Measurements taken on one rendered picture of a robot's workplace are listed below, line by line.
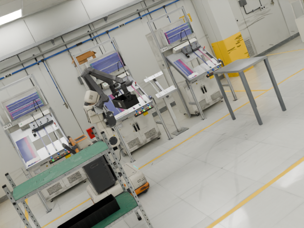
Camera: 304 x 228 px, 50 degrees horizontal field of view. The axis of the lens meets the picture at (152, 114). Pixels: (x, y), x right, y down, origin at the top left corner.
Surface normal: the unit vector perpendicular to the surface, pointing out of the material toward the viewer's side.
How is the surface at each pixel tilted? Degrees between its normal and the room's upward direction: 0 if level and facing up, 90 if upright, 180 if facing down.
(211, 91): 90
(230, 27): 90
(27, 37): 90
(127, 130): 90
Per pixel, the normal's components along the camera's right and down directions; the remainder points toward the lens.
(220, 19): 0.36, 0.05
